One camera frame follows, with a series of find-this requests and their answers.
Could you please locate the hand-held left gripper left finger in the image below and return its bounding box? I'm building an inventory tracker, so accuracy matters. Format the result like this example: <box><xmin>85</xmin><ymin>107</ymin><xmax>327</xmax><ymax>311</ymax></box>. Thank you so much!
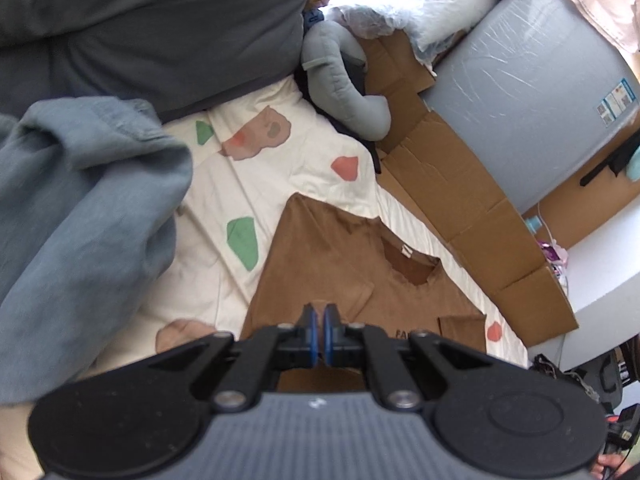
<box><xmin>149</xmin><ymin>302</ymin><xmax>318</xmax><ymax>411</ymax></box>

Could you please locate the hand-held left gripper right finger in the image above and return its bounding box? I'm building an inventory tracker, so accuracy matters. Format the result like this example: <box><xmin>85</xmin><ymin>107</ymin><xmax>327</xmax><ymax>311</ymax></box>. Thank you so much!
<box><xmin>322</xmin><ymin>302</ymin><xmax>489</xmax><ymax>411</ymax></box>

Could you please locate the brown printed t-shirt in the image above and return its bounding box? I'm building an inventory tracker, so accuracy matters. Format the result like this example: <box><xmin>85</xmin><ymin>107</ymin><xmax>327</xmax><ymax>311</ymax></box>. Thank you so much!
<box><xmin>239</xmin><ymin>192</ymin><xmax>488</xmax><ymax>393</ymax></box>

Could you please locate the person's right hand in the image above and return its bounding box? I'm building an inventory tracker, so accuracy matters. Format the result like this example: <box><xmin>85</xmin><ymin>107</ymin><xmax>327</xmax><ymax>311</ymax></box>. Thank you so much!
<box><xmin>591</xmin><ymin>452</ymin><xmax>627</xmax><ymax>480</ymax></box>

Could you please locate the cream bear print blanket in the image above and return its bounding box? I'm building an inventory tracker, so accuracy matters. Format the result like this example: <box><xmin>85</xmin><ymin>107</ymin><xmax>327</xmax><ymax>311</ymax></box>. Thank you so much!
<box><xmin>0</xmin><ymin>77</ymin><xmax>531</xmax><ymax>480</ymax></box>

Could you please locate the flattened cardboard sheet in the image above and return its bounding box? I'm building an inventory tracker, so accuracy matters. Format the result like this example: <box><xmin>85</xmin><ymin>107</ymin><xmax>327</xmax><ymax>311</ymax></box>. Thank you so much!
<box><xmin>357</xmin><ymin>30</ymin><xmax>580</xmax><ymax>348</ymax></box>

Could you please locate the grey neck pillow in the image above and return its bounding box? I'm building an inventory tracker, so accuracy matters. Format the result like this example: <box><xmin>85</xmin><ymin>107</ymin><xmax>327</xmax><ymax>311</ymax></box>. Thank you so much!
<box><xmin>300</xmin><ymin>21</ymin><xmax>392</xmax><ymax>142</ymax></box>

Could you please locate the brown board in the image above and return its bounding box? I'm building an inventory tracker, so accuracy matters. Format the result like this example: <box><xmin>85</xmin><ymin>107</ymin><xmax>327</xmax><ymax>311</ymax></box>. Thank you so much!
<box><xmin>520</xmin><ymin>130</ymin><xmax>640</xmax><ymax>251</ymax></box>

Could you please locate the grey-blue sweatshirt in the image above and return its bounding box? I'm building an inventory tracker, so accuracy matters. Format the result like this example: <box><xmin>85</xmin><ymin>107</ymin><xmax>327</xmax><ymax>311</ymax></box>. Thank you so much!
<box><xmin>0</xmin><ymin>97</ymin><xmax>195</xmax><ymax>406</ymax></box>

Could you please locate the clear plastic bag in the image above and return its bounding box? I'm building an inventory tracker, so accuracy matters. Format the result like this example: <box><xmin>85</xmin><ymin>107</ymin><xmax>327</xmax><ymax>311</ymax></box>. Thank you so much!
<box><xmin>327</xmin><ymin>4</ymin><xmax>401</xmax><ymax>41</ymax></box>

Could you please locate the grey plastic-wrapped appliance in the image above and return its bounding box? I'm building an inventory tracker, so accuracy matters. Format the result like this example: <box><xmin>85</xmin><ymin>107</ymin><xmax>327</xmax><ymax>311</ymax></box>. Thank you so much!
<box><xmin>417</xmin><ymin>0</ymin><xmax>640</xmax><ymax>216</ymax></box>

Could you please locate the dark grey pillow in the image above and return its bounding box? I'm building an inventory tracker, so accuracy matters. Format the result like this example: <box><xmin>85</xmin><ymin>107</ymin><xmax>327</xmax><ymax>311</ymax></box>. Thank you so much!
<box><xmin>0</xmin><ymin>0</ymin><xmax>321</xmax><ymax>123</ymax></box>

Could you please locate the pale pink hanging garment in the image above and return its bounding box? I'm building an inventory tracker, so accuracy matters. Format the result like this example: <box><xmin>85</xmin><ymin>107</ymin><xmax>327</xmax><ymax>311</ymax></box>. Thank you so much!
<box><xmin>552</xmin><ymin>0</ymin><xmax>640</xmax><ymax>53</ymax></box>

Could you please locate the white cable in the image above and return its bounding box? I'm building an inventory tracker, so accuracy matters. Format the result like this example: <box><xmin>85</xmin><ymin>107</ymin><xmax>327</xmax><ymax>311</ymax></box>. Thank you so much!
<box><xmin>537</xmin><ymin>202</ymin><xmax>560</xmax><ymax>247</ymax></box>

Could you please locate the black hanging strap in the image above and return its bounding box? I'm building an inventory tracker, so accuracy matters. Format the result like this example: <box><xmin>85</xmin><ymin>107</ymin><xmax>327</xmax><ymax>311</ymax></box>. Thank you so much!
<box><xmin>580</xmin><ymin>142</ymin><xmax>636</xmax><ymax>186</ymax></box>

